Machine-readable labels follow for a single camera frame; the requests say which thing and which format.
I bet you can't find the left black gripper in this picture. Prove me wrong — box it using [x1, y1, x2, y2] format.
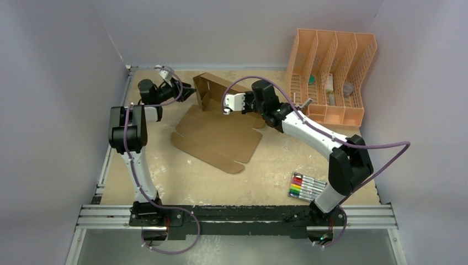
[154, 78, 195, 104]

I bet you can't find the brown cardboard box sheet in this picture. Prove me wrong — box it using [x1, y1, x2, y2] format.
[171, 72, 265, 174]

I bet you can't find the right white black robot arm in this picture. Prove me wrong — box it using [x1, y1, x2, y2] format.
[241, 80, 374, 225]

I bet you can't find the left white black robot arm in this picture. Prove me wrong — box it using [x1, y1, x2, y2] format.
[108, 78, 196, 226]

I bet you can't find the white paper box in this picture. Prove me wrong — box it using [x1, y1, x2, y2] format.
[325, 73, 333, 94]

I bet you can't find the black white striped item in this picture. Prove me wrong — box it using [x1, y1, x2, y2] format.
[298, 98, 313, 111]

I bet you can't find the orange plastic file organizer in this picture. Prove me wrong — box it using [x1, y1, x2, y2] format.
[285, 29, 377, 130]

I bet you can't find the clear plastic cup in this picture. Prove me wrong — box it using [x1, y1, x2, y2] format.
[343, 81, 355, 97]

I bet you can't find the pack of coloured markers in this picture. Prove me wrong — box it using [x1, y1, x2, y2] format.
[288, 172, 327, 202]

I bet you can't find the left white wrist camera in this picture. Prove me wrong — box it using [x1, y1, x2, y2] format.
[154, 65, 174, 83]

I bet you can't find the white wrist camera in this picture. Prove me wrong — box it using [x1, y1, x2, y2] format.
[222, 93, 246, 115]
[154, 65, 174, 83]

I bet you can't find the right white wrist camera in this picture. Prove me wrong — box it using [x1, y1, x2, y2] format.
[222, 93, 246, 115]

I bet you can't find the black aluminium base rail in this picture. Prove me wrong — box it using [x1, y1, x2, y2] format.
[75, 204, 398, 242]

